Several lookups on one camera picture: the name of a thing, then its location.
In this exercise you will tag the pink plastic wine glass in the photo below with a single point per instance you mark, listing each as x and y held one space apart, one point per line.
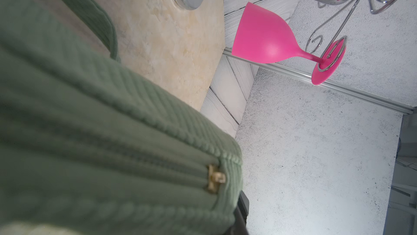
264 37

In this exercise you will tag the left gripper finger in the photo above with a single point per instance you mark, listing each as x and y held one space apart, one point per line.
241 213

